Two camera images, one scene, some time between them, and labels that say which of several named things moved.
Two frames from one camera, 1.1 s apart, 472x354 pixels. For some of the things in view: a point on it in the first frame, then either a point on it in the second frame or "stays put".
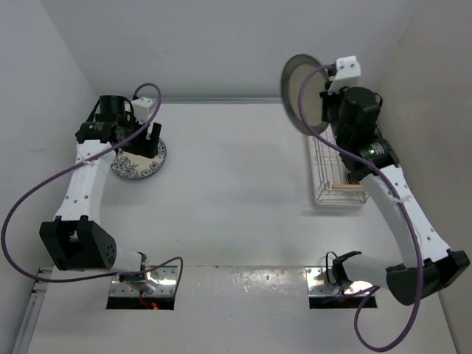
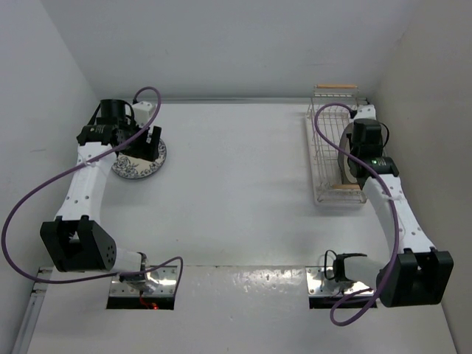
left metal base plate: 158,281 stays put
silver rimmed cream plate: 293,75 -> 343,158
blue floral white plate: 127,165 stays put
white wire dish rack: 329,180 stays put
